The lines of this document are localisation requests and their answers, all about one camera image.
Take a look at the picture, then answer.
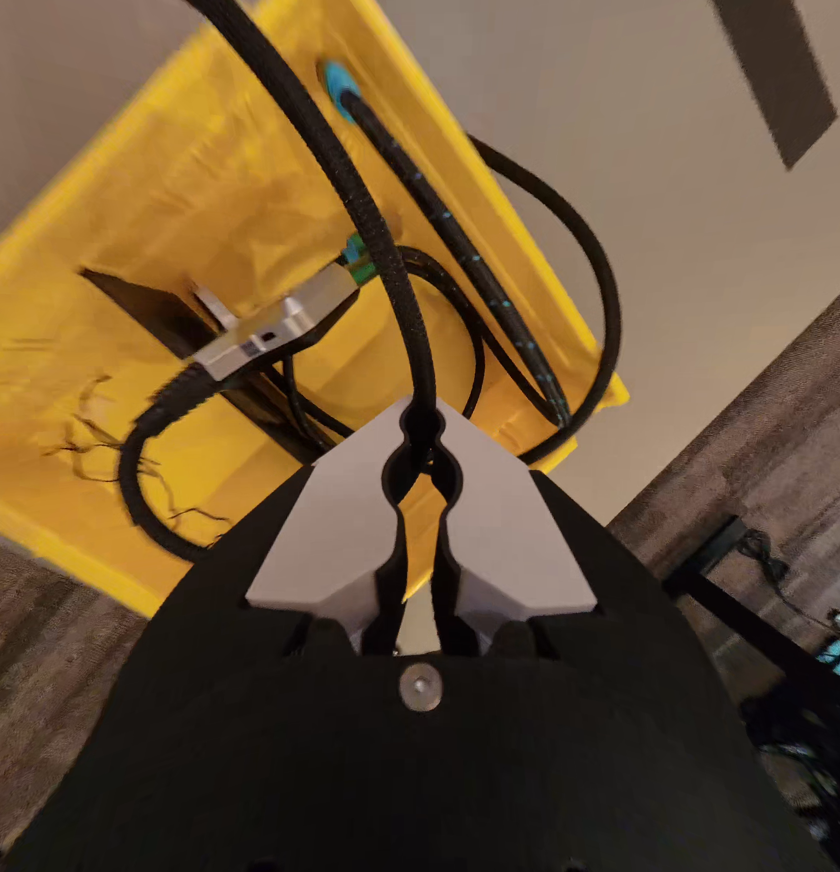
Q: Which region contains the braided green-plug hdmi cable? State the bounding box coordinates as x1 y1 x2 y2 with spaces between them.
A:
338 232 489 420
318 60 574 430

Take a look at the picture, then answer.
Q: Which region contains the black Fosmon HDMI switch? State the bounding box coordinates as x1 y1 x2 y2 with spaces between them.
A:
116 0 623 655

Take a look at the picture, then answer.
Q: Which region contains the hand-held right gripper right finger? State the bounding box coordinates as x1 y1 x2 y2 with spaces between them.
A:
430 398 599 656

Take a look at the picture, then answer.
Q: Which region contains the black thread tangle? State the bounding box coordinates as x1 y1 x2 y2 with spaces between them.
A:
41 373 231 527

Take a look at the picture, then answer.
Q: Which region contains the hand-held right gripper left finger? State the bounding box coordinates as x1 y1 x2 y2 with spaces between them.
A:
244 396 421 656

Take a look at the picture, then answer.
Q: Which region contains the yellow plastic bin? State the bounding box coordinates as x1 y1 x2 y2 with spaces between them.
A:
0 0 631 617

